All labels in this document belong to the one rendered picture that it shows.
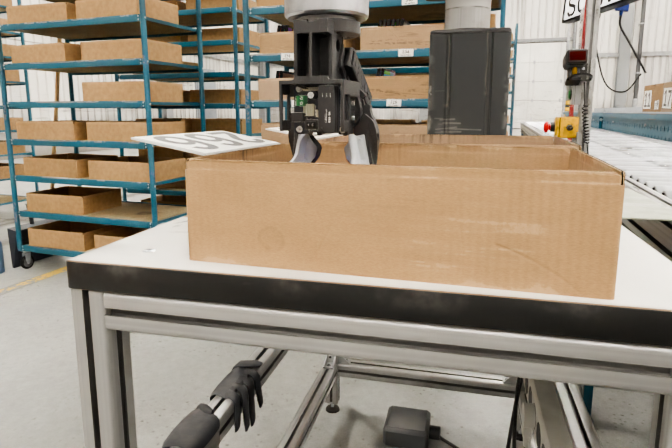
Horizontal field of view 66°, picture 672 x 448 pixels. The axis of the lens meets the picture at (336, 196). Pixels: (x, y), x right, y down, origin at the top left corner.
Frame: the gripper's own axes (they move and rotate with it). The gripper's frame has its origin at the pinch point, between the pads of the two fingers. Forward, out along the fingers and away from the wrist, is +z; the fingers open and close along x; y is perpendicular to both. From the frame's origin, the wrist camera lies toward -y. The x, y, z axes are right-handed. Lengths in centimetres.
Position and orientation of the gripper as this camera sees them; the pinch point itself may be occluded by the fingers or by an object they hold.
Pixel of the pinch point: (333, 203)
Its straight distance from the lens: 60.6
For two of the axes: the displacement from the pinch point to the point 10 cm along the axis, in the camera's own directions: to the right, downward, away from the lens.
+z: 0.0, 9.9, 1.6
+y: -3.2, 1.5, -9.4
